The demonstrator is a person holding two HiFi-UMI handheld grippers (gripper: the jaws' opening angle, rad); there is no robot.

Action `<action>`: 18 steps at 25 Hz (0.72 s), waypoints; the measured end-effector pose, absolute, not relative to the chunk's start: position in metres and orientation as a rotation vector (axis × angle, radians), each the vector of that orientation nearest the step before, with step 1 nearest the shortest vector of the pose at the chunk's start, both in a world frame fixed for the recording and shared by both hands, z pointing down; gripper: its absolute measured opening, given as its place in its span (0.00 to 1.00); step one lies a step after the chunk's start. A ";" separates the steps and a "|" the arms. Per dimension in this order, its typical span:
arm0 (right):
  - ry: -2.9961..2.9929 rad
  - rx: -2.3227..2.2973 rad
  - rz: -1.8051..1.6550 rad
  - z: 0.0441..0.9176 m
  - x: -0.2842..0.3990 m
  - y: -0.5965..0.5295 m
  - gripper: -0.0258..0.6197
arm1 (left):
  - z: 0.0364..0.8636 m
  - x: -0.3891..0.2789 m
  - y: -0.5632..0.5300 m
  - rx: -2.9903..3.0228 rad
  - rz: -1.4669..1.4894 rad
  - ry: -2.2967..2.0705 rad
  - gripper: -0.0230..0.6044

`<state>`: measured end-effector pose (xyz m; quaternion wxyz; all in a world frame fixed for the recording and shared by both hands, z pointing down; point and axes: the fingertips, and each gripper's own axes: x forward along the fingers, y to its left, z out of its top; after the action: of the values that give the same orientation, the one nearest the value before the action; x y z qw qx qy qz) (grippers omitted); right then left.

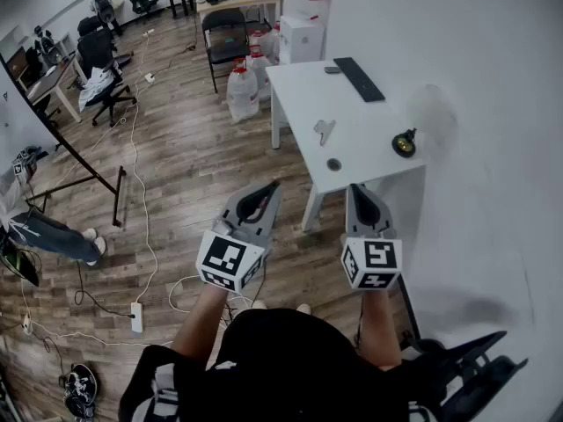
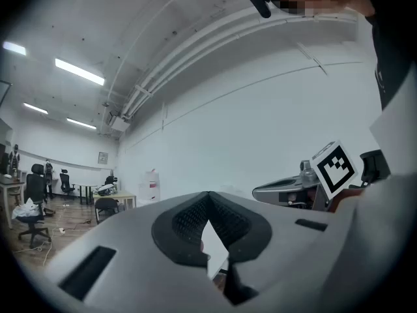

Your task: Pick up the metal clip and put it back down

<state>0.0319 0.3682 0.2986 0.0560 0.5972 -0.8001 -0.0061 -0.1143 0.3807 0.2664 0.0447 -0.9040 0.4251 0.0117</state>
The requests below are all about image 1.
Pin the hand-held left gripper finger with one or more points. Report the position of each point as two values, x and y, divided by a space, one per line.
231 205
268 218

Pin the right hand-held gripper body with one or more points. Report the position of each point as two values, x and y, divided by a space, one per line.
374 257

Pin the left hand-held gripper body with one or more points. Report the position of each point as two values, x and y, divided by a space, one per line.
228 257

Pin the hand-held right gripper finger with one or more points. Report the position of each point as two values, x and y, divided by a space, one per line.
353 218
384 218

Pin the small metal part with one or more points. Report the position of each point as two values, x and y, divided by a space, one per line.
323 129

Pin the person's right forearm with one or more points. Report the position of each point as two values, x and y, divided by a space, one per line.
380 328

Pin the person's left forearm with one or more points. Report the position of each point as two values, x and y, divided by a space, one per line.
198 323

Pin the black brass round object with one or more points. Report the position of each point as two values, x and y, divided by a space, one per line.
402 145

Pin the water jugs with red caps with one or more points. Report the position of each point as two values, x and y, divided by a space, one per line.
242 92

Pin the person's black printed shirt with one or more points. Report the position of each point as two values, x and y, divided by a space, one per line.
286 367

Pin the black keyboard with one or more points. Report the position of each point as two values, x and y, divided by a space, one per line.
358 79

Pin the black folding chair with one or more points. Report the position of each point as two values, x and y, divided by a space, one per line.
224 55

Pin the grey computer mouse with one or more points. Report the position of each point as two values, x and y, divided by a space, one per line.
332 70

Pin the small white power adapter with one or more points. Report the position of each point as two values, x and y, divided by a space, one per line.
149 77

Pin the small teal object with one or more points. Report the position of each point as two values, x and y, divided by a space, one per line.
228 41

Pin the black elongated floor object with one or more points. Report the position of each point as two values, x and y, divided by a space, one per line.
123 60

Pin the white cloth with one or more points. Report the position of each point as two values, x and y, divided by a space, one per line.
94 86

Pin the white cardboard box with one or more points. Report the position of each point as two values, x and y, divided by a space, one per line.
301 38

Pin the black white printed bag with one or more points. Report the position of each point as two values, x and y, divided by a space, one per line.
79 389

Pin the black green curved object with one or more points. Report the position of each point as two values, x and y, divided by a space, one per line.
22 266

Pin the dark-top desk white legs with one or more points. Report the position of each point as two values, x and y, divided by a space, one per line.
50 79

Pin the dark monitor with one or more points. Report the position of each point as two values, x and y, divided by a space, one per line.
17 66

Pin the black metal stand frame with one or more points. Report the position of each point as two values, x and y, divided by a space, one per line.
119 200

